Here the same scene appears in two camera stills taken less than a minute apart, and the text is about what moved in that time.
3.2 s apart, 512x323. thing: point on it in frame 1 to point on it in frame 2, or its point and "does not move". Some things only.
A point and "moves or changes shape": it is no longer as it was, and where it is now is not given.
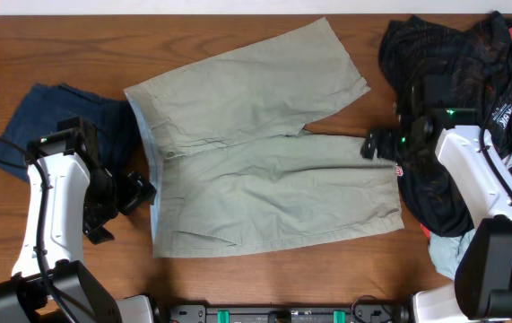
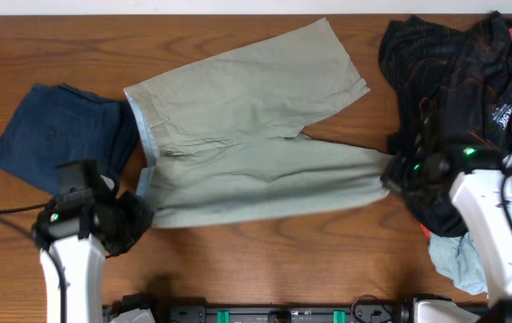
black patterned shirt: x=495 y=66 does not move
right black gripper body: x=394 y=145 to x=410 y=181
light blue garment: x=446 y=248 does not move
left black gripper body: x=108 y=195 to x=127 y=219
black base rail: x=239 y=313 does not move
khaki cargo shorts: x=229 y=168 moves or changes shape
